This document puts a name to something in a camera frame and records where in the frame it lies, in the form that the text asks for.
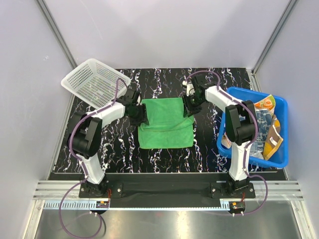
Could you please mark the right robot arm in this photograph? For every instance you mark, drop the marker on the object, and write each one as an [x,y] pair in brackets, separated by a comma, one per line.
[240,126]

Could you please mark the blue plastic bin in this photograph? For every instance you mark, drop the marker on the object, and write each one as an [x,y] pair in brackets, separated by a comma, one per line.
[280,158]

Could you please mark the orange floral towel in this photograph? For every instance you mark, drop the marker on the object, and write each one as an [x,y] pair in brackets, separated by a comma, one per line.
[268,138]

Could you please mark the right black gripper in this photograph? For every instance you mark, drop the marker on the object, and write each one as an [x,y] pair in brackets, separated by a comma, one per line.
[188,110]

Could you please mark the aluminium frame rail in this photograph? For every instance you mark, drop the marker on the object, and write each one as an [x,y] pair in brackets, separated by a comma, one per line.
[55,195]

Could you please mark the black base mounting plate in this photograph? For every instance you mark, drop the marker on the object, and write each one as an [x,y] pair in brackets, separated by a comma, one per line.
[167,190]

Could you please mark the white perforated plastic basket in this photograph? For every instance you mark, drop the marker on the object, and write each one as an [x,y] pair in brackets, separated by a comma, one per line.
[96,83]

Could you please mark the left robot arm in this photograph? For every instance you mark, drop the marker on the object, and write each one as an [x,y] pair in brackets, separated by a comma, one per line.
[85,139]

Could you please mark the blue white patterned towel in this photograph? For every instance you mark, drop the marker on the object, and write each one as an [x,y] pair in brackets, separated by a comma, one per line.
[264,119]

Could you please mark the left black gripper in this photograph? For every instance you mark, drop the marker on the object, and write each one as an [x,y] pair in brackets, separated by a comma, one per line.
[142,118]

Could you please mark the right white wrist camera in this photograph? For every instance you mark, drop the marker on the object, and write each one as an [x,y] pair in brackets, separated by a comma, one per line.
[190,90]

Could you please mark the green microfiber towel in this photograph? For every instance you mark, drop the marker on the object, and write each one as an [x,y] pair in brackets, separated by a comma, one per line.
[167,127]

